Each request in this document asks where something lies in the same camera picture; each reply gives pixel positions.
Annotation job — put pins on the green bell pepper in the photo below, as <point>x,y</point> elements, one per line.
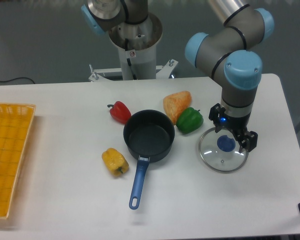
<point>189,120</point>

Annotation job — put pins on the red bell pepper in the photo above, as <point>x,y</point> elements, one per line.
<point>119,112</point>

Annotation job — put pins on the yellow bell pepper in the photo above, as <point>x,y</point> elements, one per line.
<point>115,162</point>

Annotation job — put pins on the yellow wicker basket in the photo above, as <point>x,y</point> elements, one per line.
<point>15,125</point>

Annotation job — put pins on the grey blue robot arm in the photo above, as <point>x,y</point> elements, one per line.
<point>225,57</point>

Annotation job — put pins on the triangle bread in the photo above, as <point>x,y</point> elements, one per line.
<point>174,104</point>

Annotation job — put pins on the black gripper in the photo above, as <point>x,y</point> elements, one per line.
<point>236,125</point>

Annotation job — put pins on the glass lid blue knob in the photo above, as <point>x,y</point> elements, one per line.
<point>221,152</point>

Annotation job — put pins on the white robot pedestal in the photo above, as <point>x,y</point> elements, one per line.
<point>137,51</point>

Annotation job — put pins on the black pot blue handle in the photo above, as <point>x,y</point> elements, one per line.
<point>148,135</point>

